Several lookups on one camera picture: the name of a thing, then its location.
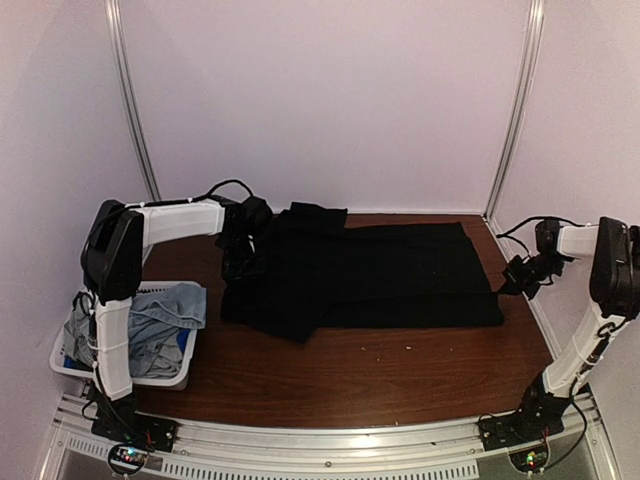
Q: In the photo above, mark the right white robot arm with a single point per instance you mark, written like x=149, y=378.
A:
x=612, y=247

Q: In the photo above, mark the white laundry basket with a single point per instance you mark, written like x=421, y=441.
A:
x=178, y=382

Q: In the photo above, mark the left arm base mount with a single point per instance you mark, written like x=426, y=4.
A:
x=151, y=433

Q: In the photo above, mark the black t-shirt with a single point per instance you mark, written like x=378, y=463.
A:
x=307, y=270

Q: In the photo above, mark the right aluminium frame post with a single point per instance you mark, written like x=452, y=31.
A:
x=532, y=42

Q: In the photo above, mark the light blue denim garment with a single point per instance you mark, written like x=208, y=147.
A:
x=158, y=326

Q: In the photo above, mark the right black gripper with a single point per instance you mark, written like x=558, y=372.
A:
x=512, y=275

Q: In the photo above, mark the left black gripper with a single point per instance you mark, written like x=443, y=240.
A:
x=259, y=267

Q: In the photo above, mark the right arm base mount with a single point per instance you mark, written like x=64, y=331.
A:
x=509, y=430

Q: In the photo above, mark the aluminium frame post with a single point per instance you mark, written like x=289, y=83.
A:
x=532, y=42
x=132, y=115

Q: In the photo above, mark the left aluminium frame post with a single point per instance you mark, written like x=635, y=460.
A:
x=132, y=115

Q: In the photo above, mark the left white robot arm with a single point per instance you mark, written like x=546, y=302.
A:
x=112, y=263

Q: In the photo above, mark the front aluminium rail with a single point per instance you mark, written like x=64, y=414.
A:
x=440, y=450

